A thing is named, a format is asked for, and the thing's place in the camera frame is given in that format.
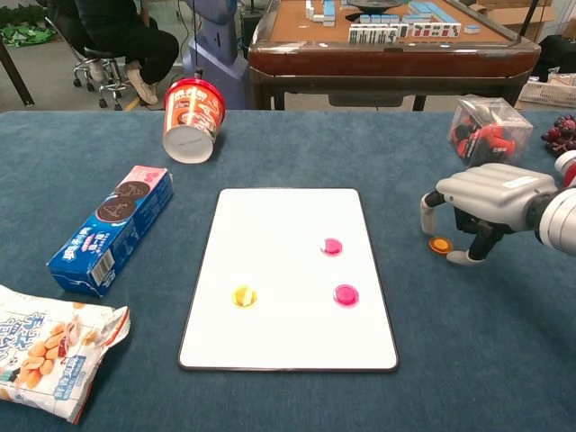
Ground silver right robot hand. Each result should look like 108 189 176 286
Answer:
420 162 559 266

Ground orange round magnet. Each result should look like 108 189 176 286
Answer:
231 284 258 309
427 237 455 257

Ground white rectangular board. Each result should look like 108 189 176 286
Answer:
177 187 401 374

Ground clear box with red toy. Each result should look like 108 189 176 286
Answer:
446 95 535 170

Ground dark red grape bunch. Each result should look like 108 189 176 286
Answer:
539 114 576 158

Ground white plastic basket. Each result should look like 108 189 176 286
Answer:
517 79 576 109

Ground black bag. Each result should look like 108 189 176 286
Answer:
535 34 576 82

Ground blue felt tablecloth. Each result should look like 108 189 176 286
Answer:
0 110 576 432

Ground red print mahjong tile row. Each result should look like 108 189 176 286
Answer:
409 22 464 39

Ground brown mahjong table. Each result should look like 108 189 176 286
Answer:
247 0 543 112

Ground black tripod stand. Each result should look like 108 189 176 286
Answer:
515 0 540 45

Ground dark print mahjong tile row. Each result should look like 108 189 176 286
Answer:
348 24 411 45

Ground blue backed mahjong tile stack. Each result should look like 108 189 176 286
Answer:
304 0 338 24

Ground blue machine base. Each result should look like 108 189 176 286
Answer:
182 0 251 109

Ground red instant noodle cup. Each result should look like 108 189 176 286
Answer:
162 76 227 165

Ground blue cookie box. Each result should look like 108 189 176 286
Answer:
46 165 176 298

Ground seated person black clothes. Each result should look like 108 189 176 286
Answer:
47 0 180 107

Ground black swivel stool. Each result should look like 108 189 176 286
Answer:
44 15 136 112

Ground white snack bag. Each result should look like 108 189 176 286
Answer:
0 283 131 425

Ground black metal leg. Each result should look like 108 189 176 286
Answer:
0 40 35 108

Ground green fabric pile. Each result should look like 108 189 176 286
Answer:
0 22 58 49

